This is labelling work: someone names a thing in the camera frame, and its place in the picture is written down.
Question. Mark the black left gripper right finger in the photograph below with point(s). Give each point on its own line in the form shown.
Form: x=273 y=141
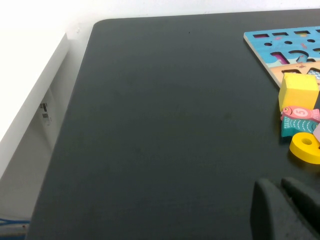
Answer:
x=307 y=202

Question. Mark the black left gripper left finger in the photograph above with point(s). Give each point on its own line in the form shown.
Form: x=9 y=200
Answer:
x=272 y=215

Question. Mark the yellow number six piece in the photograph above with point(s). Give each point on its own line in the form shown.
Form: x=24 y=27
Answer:
x=301 y=151

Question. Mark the blue wooden number puzzle board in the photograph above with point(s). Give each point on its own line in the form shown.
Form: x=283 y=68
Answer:
x=280 y=47

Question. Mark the light pink foam cube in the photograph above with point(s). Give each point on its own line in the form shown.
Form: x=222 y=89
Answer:
x=317 y=131

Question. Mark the teal wooden fish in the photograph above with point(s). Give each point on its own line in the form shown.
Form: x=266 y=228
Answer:
x=295 y=126

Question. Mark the pink fish with five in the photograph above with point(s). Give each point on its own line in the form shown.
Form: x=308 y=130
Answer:
x=300 y=113

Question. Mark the yellow foam cube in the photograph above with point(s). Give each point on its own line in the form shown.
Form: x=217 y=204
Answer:
x=297 y=92

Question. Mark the small label on cabinet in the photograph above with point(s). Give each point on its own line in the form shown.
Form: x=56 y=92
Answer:
x=45 y=113

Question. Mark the white cabinet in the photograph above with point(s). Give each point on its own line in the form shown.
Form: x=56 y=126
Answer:
x=30 y=100

